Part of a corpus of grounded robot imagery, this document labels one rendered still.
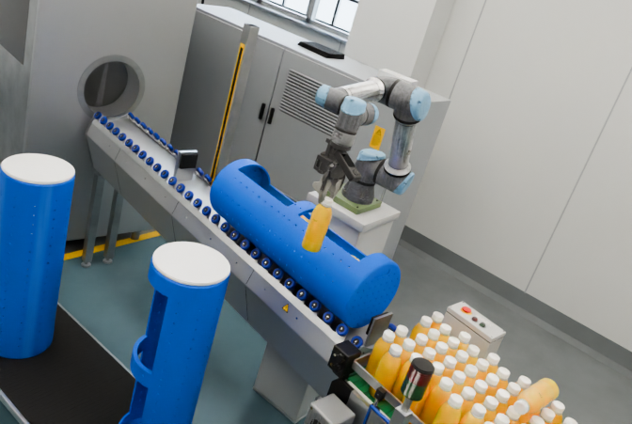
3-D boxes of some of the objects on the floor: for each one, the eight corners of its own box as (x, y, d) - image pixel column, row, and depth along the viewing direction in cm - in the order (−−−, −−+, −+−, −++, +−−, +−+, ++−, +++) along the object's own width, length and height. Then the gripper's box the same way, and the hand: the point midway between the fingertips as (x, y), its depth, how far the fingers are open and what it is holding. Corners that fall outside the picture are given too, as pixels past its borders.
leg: (88, 261, 382) (102, 171, 359) (92, 267, 378) (106, 175, 355) (79, 263, 378) (92, 171, 354) (83, 268, 374) (97, 176, 351)
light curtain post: (189, 297, 377) (253, 23, 314) (194, 303, 373) (260, 27, 310) (180, 299, 372) (244, 23, 310) (185, 305, 369) (250, 25, 306)
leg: (109, 259, 391) (124, 169, 368) (114, 263, 388) (129, 174, 365) (101, 259, 387) (116, 170, 364) (104, 264, 384) (119, 174, 361)
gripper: (341, 137, 209) (322, 194, 215) (319, 136, 200) (299, 195, 207) (359, 148, 204) (339, 205, 210) (337, 147, 195) (317, 207, 202)
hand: (326, 200), depth 206 cm, fingers closed on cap, 4 cm apart
